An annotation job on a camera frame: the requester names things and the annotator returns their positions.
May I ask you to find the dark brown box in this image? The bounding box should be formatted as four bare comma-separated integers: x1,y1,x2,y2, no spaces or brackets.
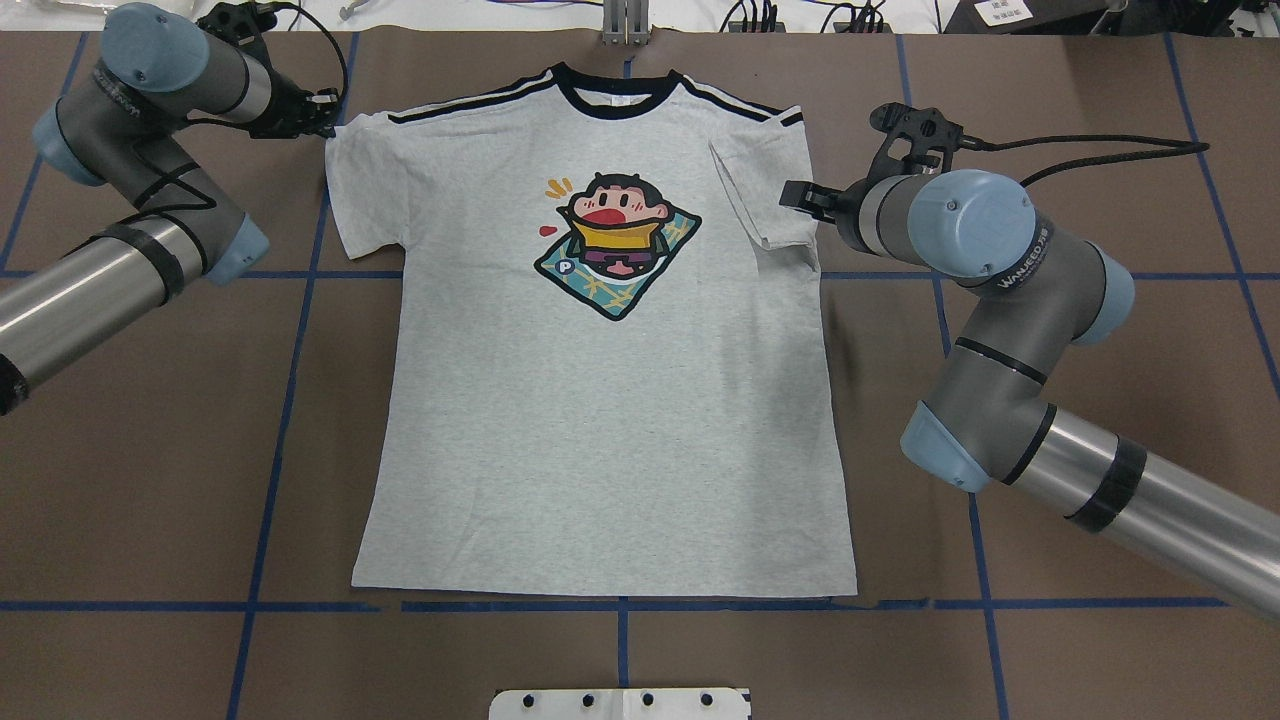
943,1,1114,35

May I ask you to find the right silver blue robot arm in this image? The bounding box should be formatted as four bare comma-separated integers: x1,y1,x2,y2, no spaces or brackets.
780,169,1279,621

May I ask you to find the aluminium frame post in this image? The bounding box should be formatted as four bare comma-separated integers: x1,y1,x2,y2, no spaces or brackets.
600,0,652,46

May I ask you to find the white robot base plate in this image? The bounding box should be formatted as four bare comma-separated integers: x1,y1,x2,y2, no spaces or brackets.
488,687,753,719

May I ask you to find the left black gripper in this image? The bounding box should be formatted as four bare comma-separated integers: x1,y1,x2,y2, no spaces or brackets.
252,76,340,138

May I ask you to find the black usb hub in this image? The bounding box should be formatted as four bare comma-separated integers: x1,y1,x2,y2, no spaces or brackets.
826,8,893,35
719,6,786,35

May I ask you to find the grey cartoon print t-shirt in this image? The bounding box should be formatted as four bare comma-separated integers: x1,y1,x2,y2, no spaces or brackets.
325,64,858,598

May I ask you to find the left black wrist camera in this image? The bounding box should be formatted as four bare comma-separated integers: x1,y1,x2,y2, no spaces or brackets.
195,1,278,65

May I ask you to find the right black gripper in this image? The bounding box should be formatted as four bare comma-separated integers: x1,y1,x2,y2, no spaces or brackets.
780,179,881,256

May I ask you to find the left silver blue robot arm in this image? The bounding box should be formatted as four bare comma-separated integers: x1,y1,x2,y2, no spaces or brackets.
1,1,348,413

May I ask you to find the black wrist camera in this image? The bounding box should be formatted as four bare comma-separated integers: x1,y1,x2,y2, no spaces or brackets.
195,1,278,65
867,102,965,183

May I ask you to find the black USB hub right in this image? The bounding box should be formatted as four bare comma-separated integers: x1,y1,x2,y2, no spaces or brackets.
826,8,893,35

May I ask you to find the black USB hub left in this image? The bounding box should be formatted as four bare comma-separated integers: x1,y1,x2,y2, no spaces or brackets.
719,6,786,35

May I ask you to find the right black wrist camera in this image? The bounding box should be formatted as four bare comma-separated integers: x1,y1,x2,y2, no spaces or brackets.
867,102,965,183

